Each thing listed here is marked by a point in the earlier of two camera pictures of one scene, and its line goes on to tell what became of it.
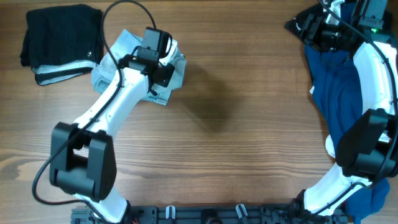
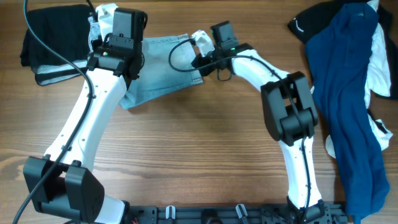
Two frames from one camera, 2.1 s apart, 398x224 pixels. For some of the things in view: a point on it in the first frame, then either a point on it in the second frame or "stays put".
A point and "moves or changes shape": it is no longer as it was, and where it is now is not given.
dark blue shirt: [338, 94] stays put
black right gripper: [312, 39] -> [199, 61]
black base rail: [212, 214] stays put
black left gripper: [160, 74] -> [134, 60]
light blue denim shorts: [122, 43] moves or changes shape
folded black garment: [62, 43] stays put
